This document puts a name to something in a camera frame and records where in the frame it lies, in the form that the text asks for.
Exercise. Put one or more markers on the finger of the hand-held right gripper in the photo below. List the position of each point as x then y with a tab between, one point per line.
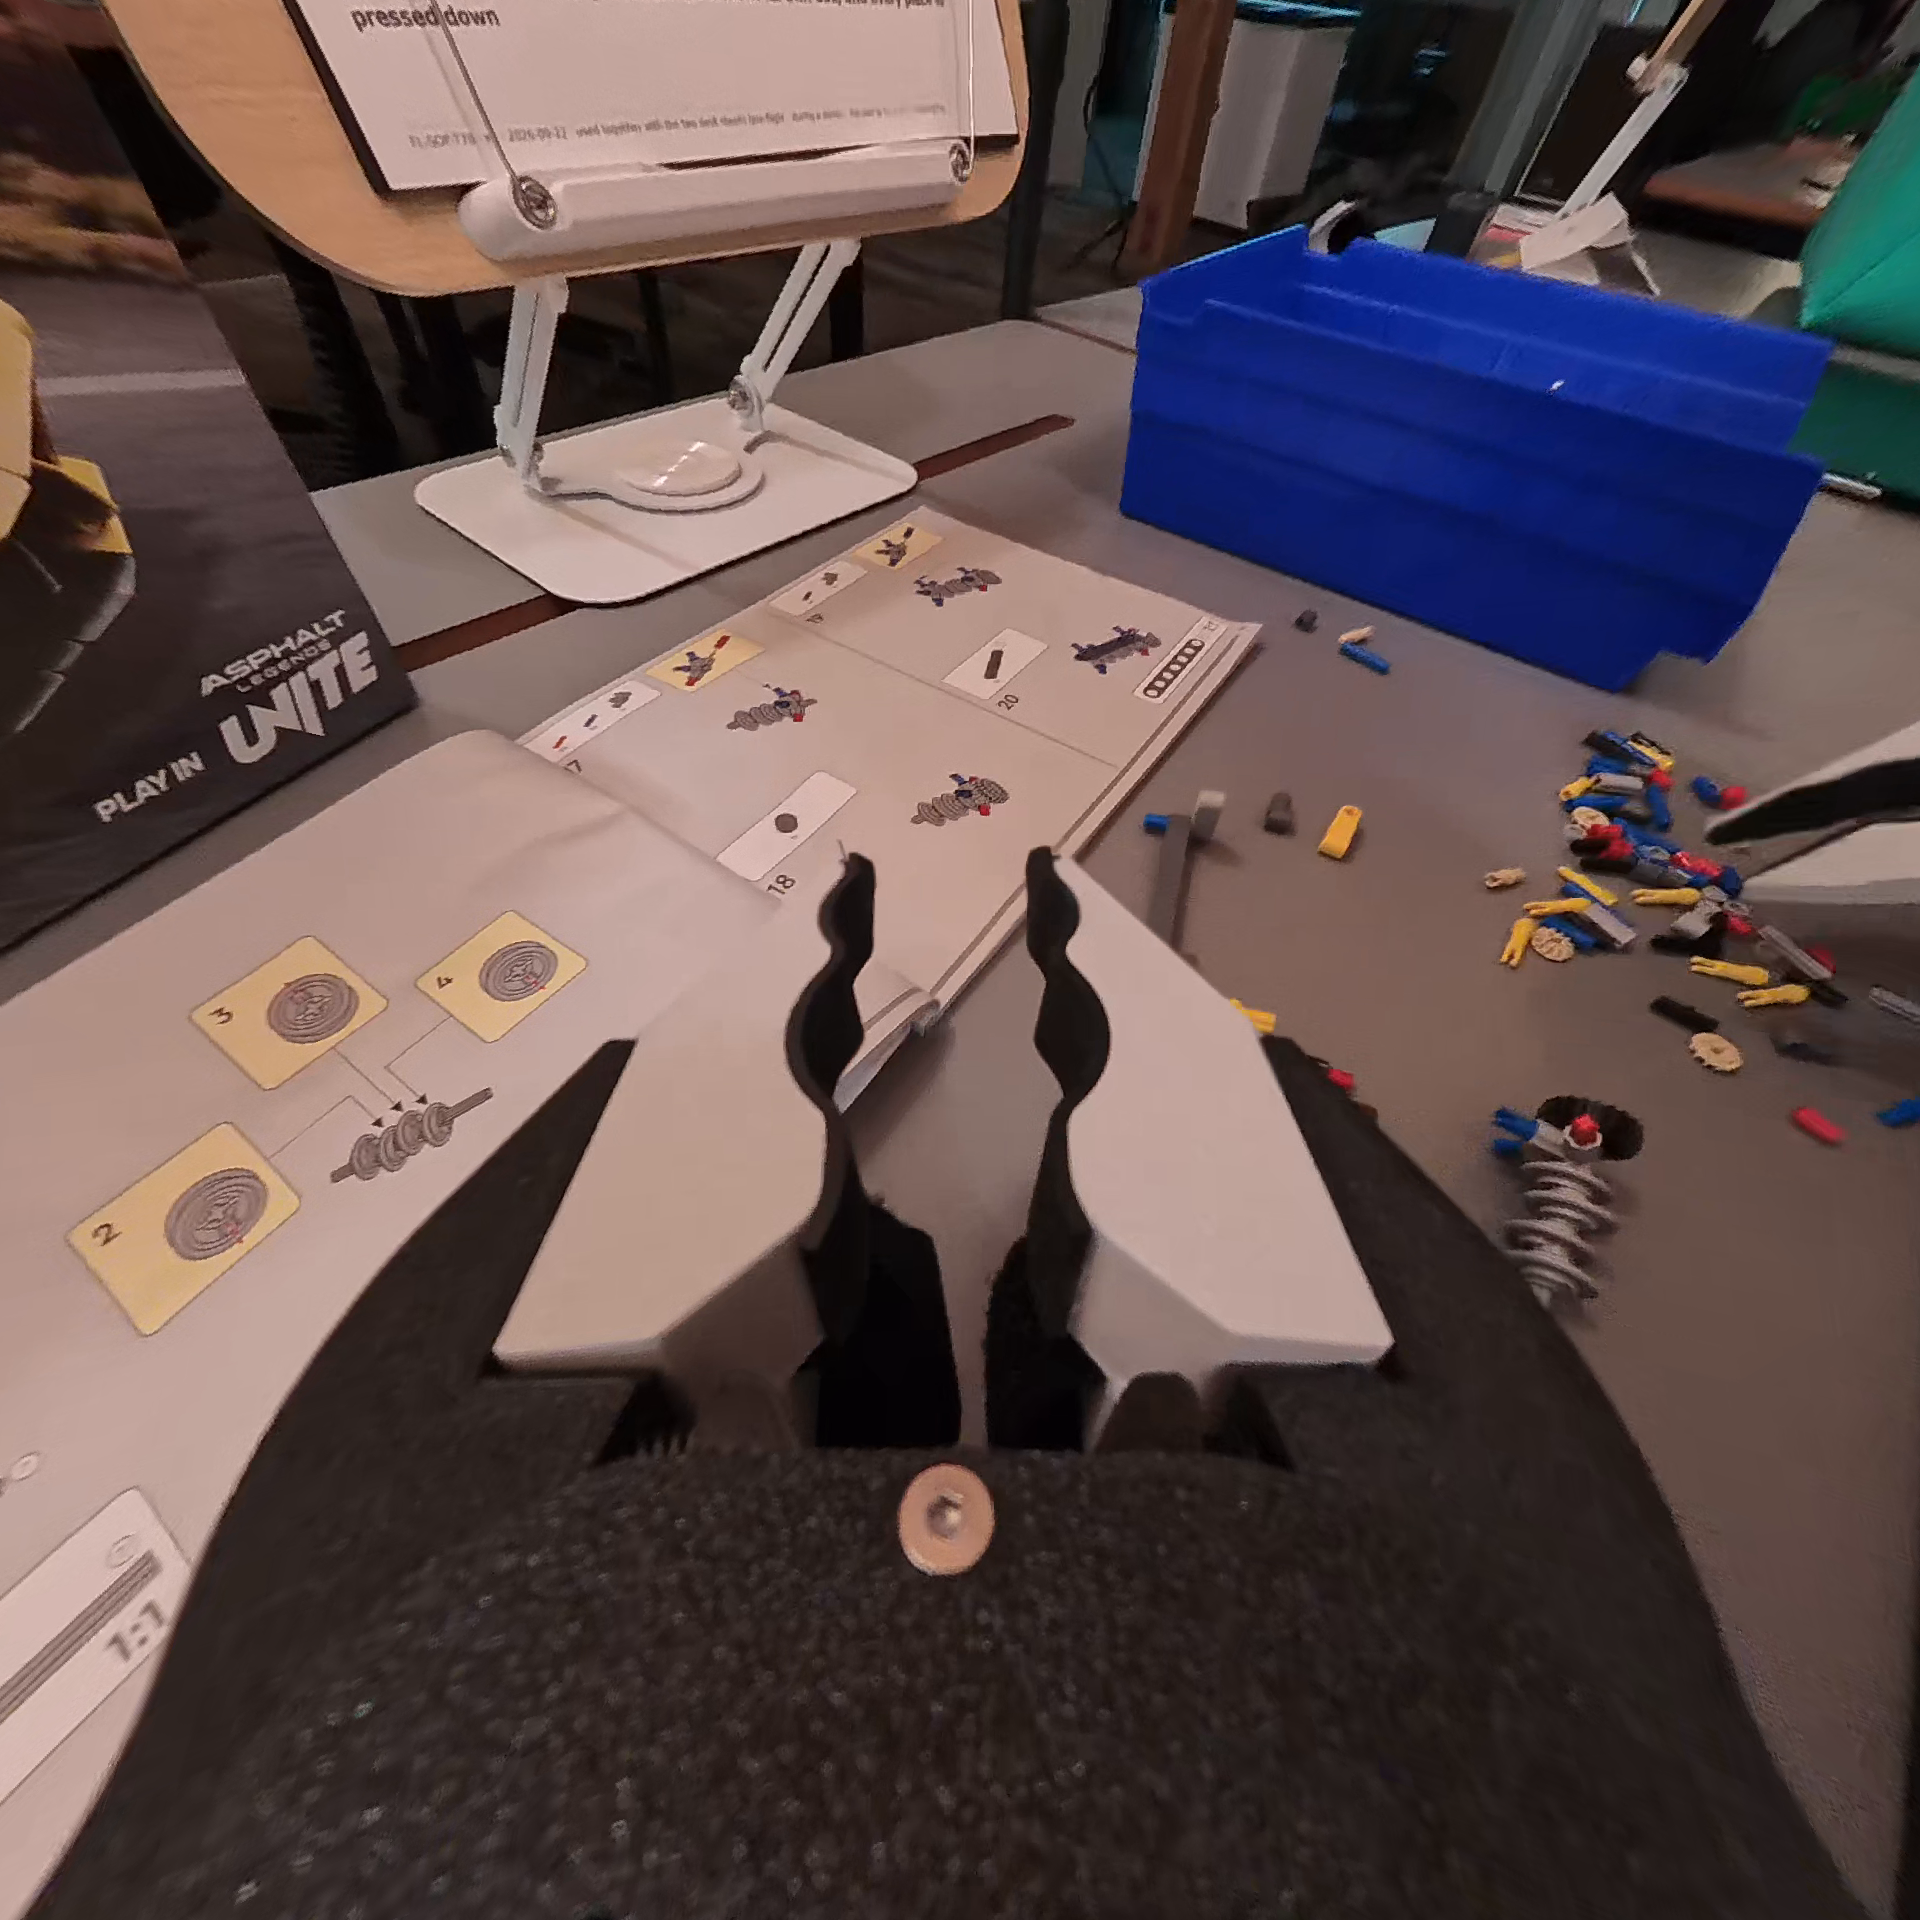
1860	879
1860	788

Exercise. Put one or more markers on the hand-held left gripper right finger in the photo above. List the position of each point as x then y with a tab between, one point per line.
1214	1200

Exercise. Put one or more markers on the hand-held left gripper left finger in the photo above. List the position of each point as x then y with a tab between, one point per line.
690	1200

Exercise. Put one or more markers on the long dark lego chassis assembly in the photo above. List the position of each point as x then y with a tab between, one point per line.
1178	885

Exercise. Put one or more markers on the grey lego gear shaft assembly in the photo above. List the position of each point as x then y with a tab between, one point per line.
1569	1200

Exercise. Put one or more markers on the scattered lego pins and connectors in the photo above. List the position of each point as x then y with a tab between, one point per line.
1634	885

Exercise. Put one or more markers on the yellow lego liftarm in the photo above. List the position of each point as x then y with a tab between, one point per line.
1341	830

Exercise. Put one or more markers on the blue lego pin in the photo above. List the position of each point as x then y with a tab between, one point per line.
1365	657

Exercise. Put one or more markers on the yellow car lego set box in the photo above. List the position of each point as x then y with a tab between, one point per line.
181	600

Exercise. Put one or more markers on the open instruction booklet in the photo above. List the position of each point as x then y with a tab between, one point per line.
570	841

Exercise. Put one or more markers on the teal tote bag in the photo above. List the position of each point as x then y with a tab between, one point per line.
1869	300

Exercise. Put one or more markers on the blue plastic bin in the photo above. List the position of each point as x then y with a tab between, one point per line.
1441	451

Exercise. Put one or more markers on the white desk stand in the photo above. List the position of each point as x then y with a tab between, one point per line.
1613	181

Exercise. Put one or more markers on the printed paper sheet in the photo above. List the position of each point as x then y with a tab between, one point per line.
674	75

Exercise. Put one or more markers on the wooden document board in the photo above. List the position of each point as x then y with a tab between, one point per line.
271	151

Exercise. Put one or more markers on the wooden post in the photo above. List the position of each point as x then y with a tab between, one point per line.
1178	135

